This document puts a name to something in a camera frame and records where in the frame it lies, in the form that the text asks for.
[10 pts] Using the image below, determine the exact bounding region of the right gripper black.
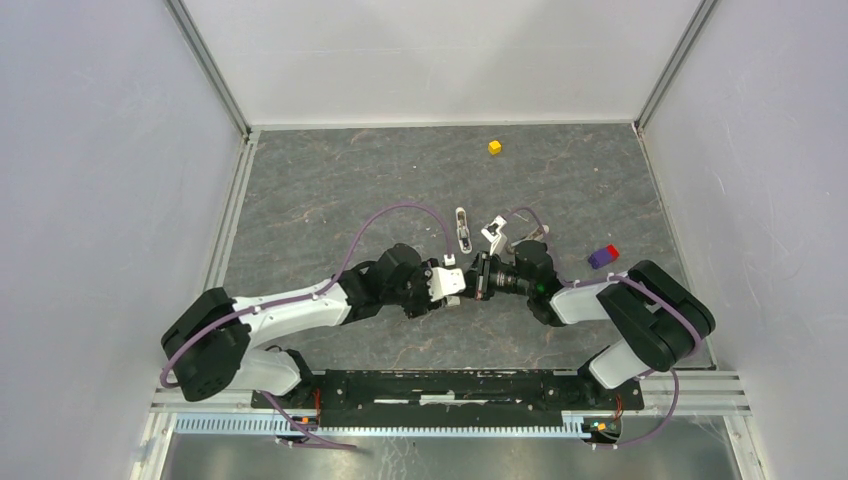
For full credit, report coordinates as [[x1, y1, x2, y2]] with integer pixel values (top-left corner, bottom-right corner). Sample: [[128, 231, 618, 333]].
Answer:
[[459, 251, 534, 301]]

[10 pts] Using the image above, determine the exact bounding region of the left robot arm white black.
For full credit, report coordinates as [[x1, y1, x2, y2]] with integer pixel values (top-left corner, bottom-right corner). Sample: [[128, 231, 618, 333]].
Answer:
[[161, 244, 466, 408]]

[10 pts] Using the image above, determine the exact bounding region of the aluminium rail frame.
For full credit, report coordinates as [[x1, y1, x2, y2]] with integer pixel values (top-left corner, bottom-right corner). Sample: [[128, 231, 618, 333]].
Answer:
[[151, 369, 750, 442]]

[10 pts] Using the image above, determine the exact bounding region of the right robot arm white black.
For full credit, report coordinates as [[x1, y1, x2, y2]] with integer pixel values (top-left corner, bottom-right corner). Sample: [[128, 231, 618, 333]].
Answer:
[[463, 240, 716, 408]]

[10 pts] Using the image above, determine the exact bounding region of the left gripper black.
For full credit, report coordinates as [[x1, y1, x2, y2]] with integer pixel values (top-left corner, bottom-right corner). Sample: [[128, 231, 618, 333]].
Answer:
[[383, 258, 448, 320]]

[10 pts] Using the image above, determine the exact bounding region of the purple red block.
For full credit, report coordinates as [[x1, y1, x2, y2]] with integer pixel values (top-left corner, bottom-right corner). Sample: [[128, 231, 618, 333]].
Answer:
[[587, 244, 620, 270]]

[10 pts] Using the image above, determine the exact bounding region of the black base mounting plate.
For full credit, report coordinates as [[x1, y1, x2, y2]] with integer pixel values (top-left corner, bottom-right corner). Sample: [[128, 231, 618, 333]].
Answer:
[[277, 369, 645, 428]]

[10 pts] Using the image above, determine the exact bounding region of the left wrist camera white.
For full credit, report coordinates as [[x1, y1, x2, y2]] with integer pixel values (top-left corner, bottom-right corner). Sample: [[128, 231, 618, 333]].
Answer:
[[425, 267, 466, 310]]

